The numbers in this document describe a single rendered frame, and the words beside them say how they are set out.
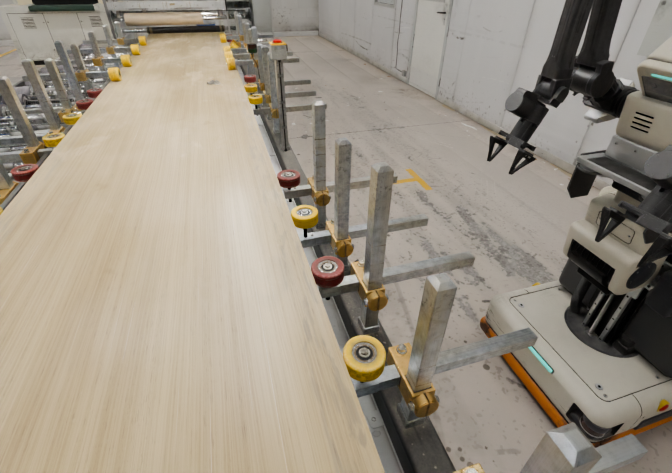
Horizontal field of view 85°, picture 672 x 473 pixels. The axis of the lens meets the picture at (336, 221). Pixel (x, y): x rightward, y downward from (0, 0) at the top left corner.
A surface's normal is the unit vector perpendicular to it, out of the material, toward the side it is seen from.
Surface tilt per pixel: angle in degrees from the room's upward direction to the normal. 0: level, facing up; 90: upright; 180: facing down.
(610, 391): 0
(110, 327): 0
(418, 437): 0
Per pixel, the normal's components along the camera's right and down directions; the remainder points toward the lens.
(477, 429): 0.01, -0.83
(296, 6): 0.29, 0.54
